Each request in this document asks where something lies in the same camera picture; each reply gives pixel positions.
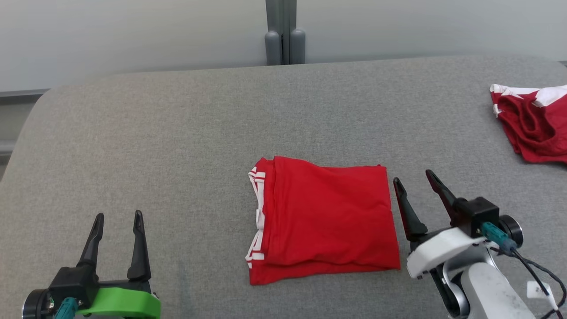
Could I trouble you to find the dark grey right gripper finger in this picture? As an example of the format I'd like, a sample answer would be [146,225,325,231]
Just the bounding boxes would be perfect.
[393,177,429,242]
[425,170,466,226]

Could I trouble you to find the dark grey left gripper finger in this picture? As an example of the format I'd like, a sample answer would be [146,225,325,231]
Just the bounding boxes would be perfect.
[128,210,152,281]
[78,213,105,268]

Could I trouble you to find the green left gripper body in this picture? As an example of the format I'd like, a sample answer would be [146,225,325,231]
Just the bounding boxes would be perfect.
[75,279,161,319]

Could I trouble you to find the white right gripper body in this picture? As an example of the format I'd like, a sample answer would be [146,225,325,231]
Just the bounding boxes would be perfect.
[406,227,499,280]

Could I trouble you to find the red white basketball jersey shirt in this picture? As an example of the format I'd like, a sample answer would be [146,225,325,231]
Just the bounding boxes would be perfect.
[245,155,401,285]

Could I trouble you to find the red white-striped shorts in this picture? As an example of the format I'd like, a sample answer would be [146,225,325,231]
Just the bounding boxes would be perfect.
[489,83,567,164]

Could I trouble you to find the teal left camera connector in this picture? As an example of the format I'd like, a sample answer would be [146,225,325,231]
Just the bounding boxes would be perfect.
[53,297,79,319]

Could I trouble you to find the teal camera connector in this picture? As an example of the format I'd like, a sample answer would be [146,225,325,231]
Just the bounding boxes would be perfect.
[53,297,79,319]
[481,222,518,255]

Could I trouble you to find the teal right camera connector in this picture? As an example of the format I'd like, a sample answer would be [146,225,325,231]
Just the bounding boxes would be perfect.
[481,222,518,255]

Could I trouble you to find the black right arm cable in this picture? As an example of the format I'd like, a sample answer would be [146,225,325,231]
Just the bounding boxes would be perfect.
[509,250,567,319]

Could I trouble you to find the white cable label tag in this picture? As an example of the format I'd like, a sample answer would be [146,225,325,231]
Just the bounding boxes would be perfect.
[526,281,558,311]

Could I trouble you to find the dark grey wall ledge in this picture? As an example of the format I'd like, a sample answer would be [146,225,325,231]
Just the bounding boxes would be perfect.
[0,89,50,105]

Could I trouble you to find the grey vertical post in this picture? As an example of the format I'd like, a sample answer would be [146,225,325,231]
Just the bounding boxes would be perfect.
[264,0,306,66]

